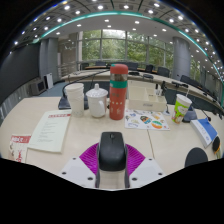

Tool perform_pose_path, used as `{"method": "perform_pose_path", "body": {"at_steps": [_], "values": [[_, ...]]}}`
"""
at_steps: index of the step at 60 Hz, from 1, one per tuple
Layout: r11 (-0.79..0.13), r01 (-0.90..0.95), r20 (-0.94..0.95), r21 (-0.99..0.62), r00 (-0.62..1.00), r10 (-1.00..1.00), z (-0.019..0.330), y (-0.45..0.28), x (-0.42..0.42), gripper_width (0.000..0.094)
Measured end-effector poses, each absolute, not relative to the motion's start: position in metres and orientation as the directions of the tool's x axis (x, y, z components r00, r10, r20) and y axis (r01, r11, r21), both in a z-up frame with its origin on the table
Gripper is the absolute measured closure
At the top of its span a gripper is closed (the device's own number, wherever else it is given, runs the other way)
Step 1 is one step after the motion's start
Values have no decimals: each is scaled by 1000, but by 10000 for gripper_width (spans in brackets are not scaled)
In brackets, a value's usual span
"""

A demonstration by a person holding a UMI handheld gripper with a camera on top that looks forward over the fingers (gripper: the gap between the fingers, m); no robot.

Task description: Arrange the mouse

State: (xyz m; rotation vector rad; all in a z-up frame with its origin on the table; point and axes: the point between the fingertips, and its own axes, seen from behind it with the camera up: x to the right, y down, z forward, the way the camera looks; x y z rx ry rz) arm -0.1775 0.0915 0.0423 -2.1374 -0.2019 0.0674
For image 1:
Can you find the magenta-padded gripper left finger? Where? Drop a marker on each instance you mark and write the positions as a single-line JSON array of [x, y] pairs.
[[87, 158]]

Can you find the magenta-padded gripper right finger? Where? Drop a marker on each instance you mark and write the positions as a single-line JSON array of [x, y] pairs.
[[136, 160]]

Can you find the black computer mouse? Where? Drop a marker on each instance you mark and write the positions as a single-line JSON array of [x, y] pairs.
[[111, 151]]

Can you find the black mouse pad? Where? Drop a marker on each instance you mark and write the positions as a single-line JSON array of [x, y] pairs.
[[196, 157]]

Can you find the colourful sticker sheet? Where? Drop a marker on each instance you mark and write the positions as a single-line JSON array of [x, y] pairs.
[[145, 120]]

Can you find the cream paper sheet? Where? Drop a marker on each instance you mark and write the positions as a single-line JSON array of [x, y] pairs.
[[50, 130]]

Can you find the white lidded ceramic mug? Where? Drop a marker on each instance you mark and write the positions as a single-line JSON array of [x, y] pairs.
[[96, 103]]

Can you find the white storage box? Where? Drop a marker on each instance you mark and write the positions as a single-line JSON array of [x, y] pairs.
[[146, 103]]

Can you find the stack of white paper cups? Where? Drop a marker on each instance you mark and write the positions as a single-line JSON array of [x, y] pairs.
[[76, 100]]

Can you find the red thermos bottle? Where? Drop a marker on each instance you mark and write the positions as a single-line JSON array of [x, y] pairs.
[[118, 96]]

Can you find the green printed paper cup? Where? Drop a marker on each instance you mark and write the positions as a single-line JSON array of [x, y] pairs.
[[180, 108]]

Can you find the red and white brochure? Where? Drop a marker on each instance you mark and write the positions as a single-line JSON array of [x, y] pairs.
[[19, 146]]

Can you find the blue and white book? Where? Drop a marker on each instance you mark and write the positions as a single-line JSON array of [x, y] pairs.
[[203, 130]]

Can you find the white standing panel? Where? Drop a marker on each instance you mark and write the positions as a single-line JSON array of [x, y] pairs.
[[49, 81]]

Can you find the grey monitor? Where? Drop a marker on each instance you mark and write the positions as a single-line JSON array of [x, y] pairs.
[[37, 87]]

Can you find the dark office chairs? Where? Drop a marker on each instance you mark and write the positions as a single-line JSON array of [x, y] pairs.
[[163, 71]]

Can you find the ceiling lights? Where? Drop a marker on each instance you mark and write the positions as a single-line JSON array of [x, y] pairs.
[[100, 7]]

